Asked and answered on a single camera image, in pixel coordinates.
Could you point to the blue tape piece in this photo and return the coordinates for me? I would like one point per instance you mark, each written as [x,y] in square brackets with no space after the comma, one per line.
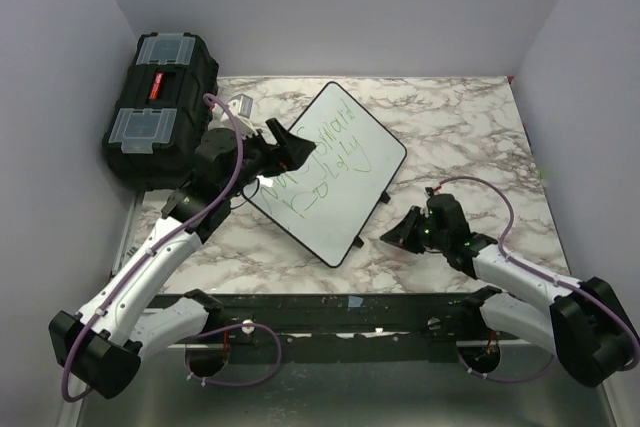
[354,301]

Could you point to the white whiteboard black frame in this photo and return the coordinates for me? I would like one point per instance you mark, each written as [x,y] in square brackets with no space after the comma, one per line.
[325,204]

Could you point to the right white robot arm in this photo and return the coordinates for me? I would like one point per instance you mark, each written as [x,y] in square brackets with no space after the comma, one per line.
[582,323]

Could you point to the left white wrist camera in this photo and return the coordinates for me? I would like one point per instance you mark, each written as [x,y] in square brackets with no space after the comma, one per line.
[241,107]

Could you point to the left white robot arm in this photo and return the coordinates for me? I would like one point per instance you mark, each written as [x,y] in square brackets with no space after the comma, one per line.
[105,342]

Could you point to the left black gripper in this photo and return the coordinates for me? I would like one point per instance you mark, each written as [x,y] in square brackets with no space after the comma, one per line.
[295,149]

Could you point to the black mounting rail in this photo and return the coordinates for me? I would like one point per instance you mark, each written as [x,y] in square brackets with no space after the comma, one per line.
[320,328]

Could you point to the aluminium frame rail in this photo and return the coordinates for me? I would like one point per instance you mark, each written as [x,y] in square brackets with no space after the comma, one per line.
[579,323]

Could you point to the black plastic toolbox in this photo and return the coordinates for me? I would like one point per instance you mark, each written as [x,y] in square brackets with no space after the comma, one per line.
[160,116]

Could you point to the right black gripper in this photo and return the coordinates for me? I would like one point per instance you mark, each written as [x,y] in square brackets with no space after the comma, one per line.
[403,233]

